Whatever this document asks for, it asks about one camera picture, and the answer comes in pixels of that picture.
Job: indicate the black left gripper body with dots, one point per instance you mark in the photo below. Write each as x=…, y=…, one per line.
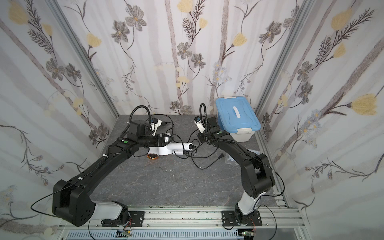
x=162, y=139

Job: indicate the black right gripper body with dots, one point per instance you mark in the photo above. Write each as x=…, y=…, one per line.
x=208, y=133

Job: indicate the white hair dryer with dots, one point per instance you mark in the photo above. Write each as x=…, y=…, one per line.
x=152, y=156
x=172, y=149

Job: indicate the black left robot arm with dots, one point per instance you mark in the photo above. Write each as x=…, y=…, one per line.
x=71, y=199

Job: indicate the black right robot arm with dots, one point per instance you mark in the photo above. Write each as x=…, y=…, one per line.
x=256, y=174

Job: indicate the dark grey pink hair dryer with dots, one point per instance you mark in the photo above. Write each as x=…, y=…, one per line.
x=165, y=129

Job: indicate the blue lid storage box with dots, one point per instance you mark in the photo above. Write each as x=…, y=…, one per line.
x=236, y=116

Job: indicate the bag of blue face masks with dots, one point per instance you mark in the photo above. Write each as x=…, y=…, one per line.
x=231, y=161

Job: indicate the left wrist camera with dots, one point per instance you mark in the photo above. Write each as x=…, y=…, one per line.
x=155, y=124

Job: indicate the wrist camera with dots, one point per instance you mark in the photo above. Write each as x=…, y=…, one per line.
x=200, y=123
x=155, y=124

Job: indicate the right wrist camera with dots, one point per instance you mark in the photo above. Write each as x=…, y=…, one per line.
x=200, y=123

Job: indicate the aluminium mounting rail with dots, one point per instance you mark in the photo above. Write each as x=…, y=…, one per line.
x=194, y=223

